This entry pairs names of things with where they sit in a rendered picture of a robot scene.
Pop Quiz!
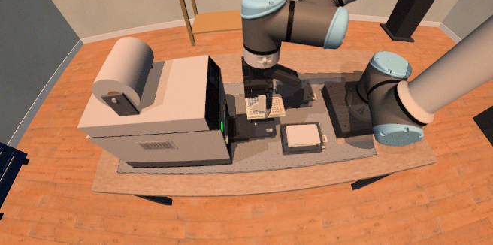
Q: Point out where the beige cylinder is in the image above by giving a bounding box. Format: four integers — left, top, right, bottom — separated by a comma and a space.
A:
92, 37, 154, 108

